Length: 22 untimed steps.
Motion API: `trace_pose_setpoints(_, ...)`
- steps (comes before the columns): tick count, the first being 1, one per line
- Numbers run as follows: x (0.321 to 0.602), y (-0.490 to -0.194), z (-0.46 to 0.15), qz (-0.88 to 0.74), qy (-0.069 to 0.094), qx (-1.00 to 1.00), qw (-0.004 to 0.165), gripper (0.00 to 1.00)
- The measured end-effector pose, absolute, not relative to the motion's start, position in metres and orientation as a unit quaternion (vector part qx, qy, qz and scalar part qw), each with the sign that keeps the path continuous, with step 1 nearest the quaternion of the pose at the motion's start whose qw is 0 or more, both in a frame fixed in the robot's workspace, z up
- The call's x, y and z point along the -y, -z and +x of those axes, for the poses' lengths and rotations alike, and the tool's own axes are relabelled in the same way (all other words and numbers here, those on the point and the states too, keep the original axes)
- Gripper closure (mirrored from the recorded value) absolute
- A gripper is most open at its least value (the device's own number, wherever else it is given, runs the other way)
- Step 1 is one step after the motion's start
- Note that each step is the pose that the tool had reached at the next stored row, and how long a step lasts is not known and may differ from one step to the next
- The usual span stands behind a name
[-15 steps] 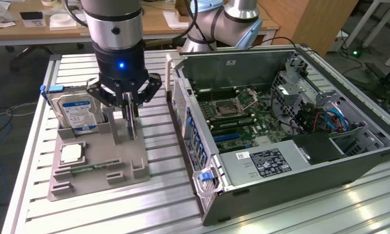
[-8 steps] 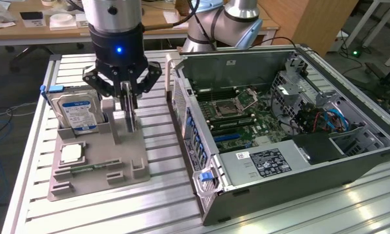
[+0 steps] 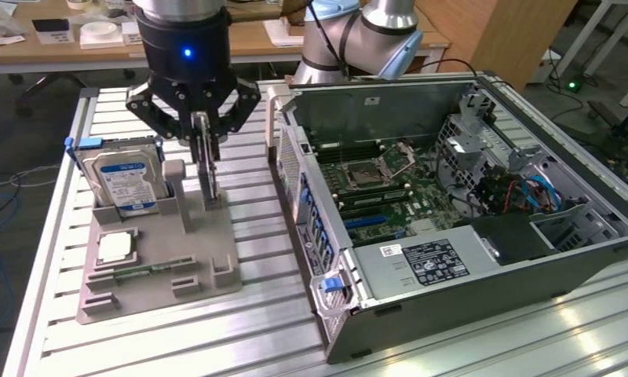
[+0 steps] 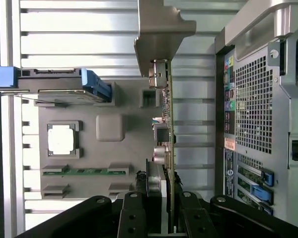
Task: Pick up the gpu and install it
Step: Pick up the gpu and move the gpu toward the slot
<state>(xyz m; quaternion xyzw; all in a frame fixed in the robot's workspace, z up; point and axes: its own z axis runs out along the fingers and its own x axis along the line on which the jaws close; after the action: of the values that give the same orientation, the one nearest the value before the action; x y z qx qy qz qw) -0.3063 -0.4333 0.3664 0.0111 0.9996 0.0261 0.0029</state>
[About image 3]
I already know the black cable over case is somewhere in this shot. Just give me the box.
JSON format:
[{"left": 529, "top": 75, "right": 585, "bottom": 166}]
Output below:
[{"left": 406, "top": 58, "right": 510, "bottom": 86}]

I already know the blue expansion slot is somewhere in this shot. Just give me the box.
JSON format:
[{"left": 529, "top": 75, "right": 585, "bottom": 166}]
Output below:
[{"left": 343, "top": 214, "right": 389, "bottom": 231}]

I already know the grey power supply unit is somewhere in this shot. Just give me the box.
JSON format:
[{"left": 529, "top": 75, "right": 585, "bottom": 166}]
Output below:
[{"left": 351, "top": 225, "right": 502, "bottom": 302}]

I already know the white desk frame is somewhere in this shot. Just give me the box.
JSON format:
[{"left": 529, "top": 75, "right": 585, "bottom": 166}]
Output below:
[{"left": 549, "top": 0, "right": 628, "bottom": 108}]

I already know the low-profile graphics card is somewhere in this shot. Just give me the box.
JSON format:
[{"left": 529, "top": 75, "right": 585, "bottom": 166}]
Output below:
[{"left": 192, "top": 112, "right": 226, "bottom": 209}]

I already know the black chair base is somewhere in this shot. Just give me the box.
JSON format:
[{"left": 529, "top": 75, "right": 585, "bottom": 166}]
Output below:
[{"left": 8, "top": 70, "right": 91, "bottom": 117}]

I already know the plain white box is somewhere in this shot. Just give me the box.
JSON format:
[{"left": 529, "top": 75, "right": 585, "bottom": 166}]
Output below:
[{"left": 120, "top": 20, "right": 144, "bottom": 46}]

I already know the silver CPU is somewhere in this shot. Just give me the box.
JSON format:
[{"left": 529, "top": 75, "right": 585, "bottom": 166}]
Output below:
[{"left": 96, "top": 234, "right": 138, "bottom": 263}]

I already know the open black PC case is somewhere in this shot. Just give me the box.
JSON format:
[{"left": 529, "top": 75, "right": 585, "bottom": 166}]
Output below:
[{"left": 266, "top": 70, "right": 628, "bottom": 364}]

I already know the red wire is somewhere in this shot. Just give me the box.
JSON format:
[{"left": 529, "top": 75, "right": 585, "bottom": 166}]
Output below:
[{"left": 505, "top": 179, "right": 526, "bottom": 210}]

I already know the metal disk bay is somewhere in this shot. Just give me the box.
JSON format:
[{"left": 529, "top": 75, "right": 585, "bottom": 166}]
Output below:
[{"left": 434, "top": 113, "right": 514, "bottom": 189}]

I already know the blue wire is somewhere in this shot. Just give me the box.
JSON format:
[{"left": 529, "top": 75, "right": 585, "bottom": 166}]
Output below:
[{"left": 522, "top": 174, "right": 565, "bottom": 215}]

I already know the CPU socket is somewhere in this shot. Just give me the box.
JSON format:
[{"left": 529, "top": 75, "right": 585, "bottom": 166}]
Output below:
[{"left": 345, "top": 159, "right": 387, "bottom": 186}]

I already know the blue floor cable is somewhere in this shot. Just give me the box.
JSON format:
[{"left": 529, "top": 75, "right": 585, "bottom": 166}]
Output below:
[{"left": 0, "top": 183, "right": 23, "bottom": 343}]

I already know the installed green RAM stick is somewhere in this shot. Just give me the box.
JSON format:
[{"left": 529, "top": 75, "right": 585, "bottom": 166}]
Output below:
[
  {"left": 345, "top": 192, "right": 407, "bottom": 209},
  {"left": 337, "top": 187, "right": 403, "bottom": 198}
]

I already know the green motherboard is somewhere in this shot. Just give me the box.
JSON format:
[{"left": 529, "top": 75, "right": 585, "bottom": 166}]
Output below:
[{"left": 314, "top": 137, "right": 475, "bottom": 241}]

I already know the white box with black lid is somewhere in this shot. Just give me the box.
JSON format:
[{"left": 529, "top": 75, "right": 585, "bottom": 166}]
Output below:
[{"left": 31, "top": 18, "right": 78, "bottom": 45}]

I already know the brown cardboard box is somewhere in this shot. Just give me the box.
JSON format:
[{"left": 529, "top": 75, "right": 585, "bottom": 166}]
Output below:
[{"left": 282, "top": 0, "right": 310, "bottom": 25}]

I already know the white paper stack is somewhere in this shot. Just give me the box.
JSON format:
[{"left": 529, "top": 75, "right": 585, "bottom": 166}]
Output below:
[{"left": 263, "top": 17, "right": 306, "bottom": 48}]

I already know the metal socket cover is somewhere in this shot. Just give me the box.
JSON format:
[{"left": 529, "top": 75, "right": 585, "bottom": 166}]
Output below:
[{"left": 378, "top": 141, "right": 417, "bottom": 176}]

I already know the hard disk in blue caddy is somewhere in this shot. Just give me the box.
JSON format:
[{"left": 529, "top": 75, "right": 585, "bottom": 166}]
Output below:
[{"left": 64, "top": 133, "right": 175, "bottom": 218}]

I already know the wooden desk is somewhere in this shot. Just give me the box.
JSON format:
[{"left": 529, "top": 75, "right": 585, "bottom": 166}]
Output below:
[{"left": 0, "top": 0, "right": 451, "bottom": 76}]

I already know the grey floor cable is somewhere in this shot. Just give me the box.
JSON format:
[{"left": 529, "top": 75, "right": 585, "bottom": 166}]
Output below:
[{"left": 0, "top": 163, "right": 60, "bottom": 189}]

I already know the grey parts rack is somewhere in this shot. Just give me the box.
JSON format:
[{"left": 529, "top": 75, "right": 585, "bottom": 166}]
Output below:
[{"left": 76, "top": 156, "right": 246, "bottom": 326}]

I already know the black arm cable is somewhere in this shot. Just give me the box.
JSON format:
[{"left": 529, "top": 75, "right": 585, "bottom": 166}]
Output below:
[{"left": 306, "top": 0, "right": 354, "bottom": 78}]

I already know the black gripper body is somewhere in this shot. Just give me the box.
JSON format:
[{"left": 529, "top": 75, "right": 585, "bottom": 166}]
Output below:
[{"left": 138, "top": 9, "right": 242, "bottom": 115}]

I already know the white switch box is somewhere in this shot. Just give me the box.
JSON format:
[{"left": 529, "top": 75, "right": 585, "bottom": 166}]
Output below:
[{"left": 534, "top": 49, "right": 558, "bottom": 86}]

